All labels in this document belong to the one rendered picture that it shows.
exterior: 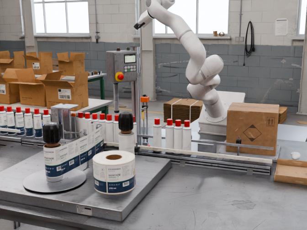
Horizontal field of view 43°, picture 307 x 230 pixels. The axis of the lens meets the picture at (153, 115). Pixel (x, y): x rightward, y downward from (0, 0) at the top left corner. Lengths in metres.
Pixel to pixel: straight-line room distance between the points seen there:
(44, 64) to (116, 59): 4.59
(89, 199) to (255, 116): 1.14
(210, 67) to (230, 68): 5.45
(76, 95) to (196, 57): 2.07
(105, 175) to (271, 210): 0.76
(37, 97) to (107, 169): 2.62
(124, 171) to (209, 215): 0.43
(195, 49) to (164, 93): 6.15
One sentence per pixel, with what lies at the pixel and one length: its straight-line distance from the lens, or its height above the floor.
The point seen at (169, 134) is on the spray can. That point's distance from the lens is 2.32.
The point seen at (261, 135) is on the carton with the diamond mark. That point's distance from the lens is 2.45.
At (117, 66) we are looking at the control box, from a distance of 2.39.
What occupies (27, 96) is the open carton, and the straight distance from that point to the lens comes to 4.42.
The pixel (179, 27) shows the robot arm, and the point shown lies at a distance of 2.19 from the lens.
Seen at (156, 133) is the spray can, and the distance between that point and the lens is 2.33.
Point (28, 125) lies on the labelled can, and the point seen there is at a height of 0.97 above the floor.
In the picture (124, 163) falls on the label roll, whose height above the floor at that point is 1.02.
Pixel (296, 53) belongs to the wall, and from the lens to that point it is 7.41.
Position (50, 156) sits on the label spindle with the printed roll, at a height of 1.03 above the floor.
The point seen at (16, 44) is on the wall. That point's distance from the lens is 10.54.
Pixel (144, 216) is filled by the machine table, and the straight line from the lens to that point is 1.75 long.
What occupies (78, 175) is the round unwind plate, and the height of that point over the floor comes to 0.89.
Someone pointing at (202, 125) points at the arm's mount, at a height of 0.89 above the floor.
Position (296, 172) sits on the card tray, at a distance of 2.31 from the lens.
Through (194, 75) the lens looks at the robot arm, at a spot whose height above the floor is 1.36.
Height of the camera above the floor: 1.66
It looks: 14 degrees down
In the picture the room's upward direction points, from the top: 1 degrees counter-clockwise
